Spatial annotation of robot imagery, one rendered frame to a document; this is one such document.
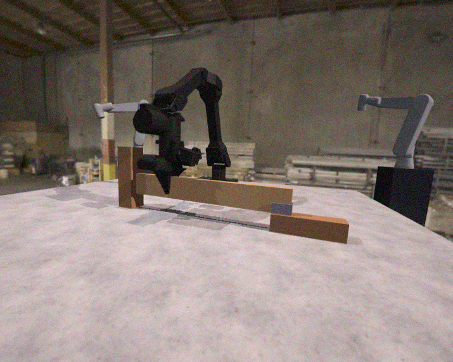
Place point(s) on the long wooden rail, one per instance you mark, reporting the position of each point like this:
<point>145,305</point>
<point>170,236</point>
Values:
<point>232,194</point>

